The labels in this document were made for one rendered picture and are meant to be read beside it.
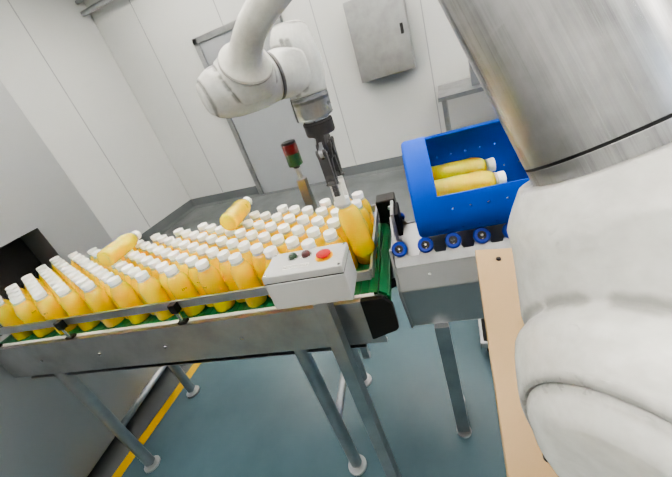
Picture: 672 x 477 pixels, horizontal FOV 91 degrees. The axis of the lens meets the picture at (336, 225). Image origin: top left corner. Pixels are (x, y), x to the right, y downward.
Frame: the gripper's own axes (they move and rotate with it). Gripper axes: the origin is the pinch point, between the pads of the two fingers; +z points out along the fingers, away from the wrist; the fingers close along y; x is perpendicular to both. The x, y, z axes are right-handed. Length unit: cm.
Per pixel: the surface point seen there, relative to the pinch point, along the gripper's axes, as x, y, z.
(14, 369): 151, -14, 40
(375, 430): 7, -22, 74
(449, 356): -20, 0, 69
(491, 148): -43.8, 23.0, 5.7
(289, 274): 10.9, -24.4, 7.5
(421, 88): -42, 340, 30
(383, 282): -6.0, -6.3, 27.8
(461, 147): -35.2, 22.1, 3.0
